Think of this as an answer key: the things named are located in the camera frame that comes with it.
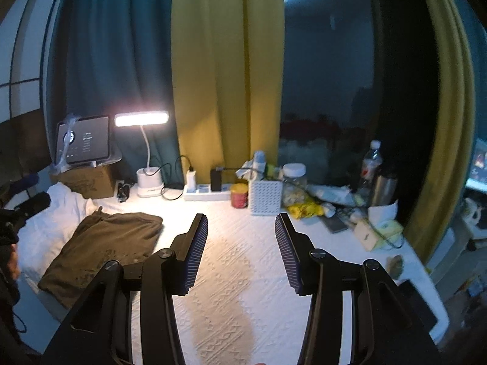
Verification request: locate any white plastic bag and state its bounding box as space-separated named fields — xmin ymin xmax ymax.
xmin=307 ymin=183 xmax=366 ymax=209

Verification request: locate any small white bottle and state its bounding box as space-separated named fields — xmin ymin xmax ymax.
xmin=253 ymin=151 xmax=266 ymax=180

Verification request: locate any crumpled white tissue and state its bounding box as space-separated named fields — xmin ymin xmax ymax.
xmin=236 ymin=160 xmax=259 ymax=180

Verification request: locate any black phone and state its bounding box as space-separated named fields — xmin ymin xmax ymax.
xmin=396 ymin=279 xmax=438 ymax=331

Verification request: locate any black charger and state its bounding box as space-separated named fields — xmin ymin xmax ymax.
xmin=210 ymin=166 xmax=224 ymax=192

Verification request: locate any tablet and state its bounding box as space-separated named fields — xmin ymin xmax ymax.
xmin=55 ymin=115 xmax=112 ymax=167

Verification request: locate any dark notebook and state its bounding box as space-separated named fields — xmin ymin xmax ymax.
xmin=321 ymin=215 xmax=349 ymax=234

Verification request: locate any tissue box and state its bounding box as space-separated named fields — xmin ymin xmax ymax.
xmin=354 ymin=203 xmax=405 ymax=252

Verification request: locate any olive green sweatshirt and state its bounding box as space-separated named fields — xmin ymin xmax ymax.
xmin=38 ymin=207 xmax=164 ymax=309

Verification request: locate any glass jar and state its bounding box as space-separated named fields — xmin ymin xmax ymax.
xmin=282 ymin=163 xmax=307 ymax=206

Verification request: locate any teal curtain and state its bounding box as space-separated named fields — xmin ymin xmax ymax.
xmin=46 ymin=0 xmax=181 ymax=191

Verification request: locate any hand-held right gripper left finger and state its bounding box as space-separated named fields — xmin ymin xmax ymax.
xmin=47 ymin=213 xmax=209 ymax=365

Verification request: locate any yellow curtain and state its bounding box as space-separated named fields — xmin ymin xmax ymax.
xmin=403 ymin=0 xmax=476 ymax=263
xmin=171 ymin=0 xmax=285 ymax=185

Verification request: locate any white perforated box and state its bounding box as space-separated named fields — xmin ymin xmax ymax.
xmin=249 ymin=180 xmax=283 ymax=215

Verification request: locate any computer screen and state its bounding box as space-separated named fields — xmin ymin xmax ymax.
xmin=466 ymin=137 xmax=487 ymax=193

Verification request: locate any white desk lamp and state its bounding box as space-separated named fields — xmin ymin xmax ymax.
xmin=114 ymin=110 xmax=170 ymax=198

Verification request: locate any small brown object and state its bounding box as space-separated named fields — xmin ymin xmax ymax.
xmin=386 ymin=255 xmax=406 ymax=278

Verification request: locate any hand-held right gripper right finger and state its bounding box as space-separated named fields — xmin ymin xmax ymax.
xmin=275 ymin=213 xmax=444 ymax=365

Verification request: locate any black lamp cable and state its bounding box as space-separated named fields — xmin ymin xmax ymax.
xmin=152 ymin=155 xmax=194 ymax=201

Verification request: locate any clear plastic bottle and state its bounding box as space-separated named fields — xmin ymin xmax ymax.
xmin=359 ymin=139 xmax=382 ymax=191

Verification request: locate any white textured table cover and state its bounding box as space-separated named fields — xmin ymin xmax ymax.
xmin=15 ymin=180 xmax=450 ymax=365

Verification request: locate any yellow snack packet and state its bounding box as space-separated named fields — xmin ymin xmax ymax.
xmin=287 ymin=201 xmax=328 ymax=219

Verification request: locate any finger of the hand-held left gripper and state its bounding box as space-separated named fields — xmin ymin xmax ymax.
xmin=5 ymin=173 xmax=40 ymax=194
xmin=13 ymin=191 xmax=52 ymax=214

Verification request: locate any red yellow can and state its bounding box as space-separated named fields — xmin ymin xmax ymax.
xmin=231 ymin=183 xmax=249 ymax=209

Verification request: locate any white power strip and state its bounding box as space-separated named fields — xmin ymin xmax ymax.
xmin=184 ymin=183 xmax=233 ymax=201

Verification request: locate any cardboard box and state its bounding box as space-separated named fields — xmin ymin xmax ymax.
xmin=49 ymin=163 xmax=117 ymax=199

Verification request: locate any steel thermos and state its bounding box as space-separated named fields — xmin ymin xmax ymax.
xmin=371 ymin=173 xmax=397 ymax=208

